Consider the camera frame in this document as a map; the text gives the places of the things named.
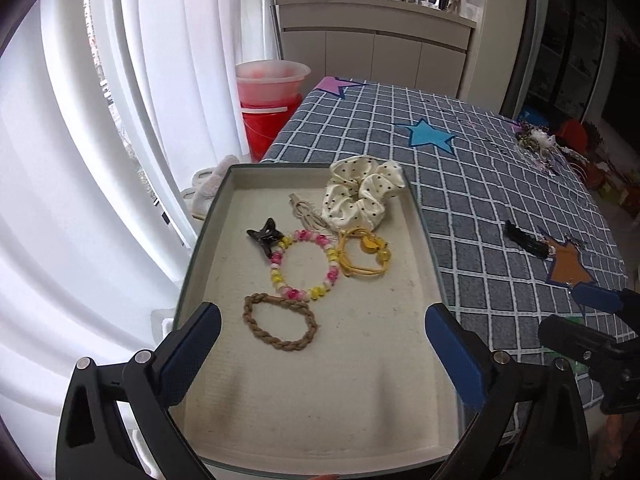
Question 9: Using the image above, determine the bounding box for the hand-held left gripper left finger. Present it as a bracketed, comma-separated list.
[56, 301, 222, 480]

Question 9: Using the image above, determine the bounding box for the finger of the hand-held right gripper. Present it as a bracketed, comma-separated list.
[572, 282, 640, 313]
[538, 314, 640, 361]

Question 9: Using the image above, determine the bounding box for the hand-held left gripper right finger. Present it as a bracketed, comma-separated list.
[425, 303, 592, 480]

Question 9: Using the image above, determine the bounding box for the brown braided hair tie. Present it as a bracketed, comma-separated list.
[243, 292, 320, 353]

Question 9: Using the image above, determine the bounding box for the shallow grey cardboard tray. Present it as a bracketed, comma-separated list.
[167, 162, 466, 478]

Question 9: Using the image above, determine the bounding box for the pink yellow beaded bracelet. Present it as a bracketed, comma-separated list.
[269, 229, 341, 303]

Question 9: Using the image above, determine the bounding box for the black hair claw clip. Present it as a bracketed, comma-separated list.
[246, 217, 286, 256]

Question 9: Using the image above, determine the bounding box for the yellow hair tie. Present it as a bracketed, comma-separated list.
[334, 227, 392, 277]

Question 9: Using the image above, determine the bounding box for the beige hair clip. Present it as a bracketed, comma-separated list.
[286, 194, 326, 231]

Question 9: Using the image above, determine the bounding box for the cream polka dot scrunchie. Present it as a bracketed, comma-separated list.
[322, 156, 407, 233]

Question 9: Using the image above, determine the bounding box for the pile of assorted jewelry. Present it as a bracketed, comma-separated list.
[515, 120, 571, 177]

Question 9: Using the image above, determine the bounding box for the black barrette hair clip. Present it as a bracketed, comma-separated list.
[504, 220, 548, 260]

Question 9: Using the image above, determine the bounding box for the white fluffy slipper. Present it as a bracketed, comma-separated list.
[192, 157, 241, 198]
[181, 187, 215, 221]

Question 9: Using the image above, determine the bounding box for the red plastic chair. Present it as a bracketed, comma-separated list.
[557, 120, 589, 156]

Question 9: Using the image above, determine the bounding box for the grey checked star tablecloth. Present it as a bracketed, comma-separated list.
[262, 76, 631, 443]

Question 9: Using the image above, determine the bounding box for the blue plastic stool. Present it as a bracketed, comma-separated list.
[517, 105, 548, 126]

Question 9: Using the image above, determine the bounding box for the white sheer curtain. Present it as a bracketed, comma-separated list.
[0, 0, 281, 461]

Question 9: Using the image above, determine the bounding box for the red plastic bucket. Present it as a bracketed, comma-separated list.
[241, 105, 291, 163]

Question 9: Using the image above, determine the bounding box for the dark glass display cabinet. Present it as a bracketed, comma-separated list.
[500, 0, 621, 126]

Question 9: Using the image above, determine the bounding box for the white sideboard cabinet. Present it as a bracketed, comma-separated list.
[272, 0, 476, 101]

